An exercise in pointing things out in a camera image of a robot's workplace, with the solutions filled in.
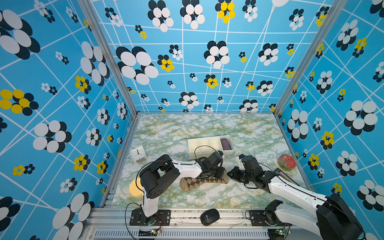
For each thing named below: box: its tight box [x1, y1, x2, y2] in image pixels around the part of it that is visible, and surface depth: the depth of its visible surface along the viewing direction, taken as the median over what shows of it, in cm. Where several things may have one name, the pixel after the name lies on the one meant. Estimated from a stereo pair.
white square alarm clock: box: [130, 146, 148, 163], surface depth 96 cm
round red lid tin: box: [277, 154, 297, 172], surface depth 91 cm
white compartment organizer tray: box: [187, 135, 234, 160], surface depth 101 cm
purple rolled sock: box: [220, 138, 232, 151], surface depth 99 cm
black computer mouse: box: [200, 208, 220, 226], surface depth 74 cm
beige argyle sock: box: [179, 171, 229, 191], surface depth 86 cm
